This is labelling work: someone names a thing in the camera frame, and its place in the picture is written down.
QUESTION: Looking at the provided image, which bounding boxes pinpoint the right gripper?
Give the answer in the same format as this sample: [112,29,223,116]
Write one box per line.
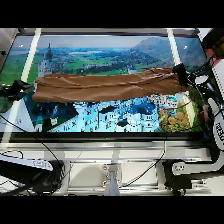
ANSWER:
[172,63,191,89]

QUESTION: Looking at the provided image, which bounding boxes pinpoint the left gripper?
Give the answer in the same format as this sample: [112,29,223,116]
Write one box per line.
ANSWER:
[4,79,33,101]

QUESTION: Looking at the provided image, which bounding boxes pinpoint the brown trousers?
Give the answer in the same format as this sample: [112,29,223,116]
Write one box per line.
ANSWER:
[32,67,188,104]

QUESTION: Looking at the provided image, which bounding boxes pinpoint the heap of clothes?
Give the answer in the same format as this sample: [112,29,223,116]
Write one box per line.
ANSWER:
[201,28,224,60]

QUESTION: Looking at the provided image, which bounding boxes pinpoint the black cable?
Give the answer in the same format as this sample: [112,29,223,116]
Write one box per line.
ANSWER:
[0,149,25,160]
[119,139,167,188]
[0,114,66,171]

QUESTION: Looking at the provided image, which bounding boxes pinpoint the silver frame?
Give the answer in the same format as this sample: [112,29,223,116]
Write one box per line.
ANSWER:
[0,141,224,197]

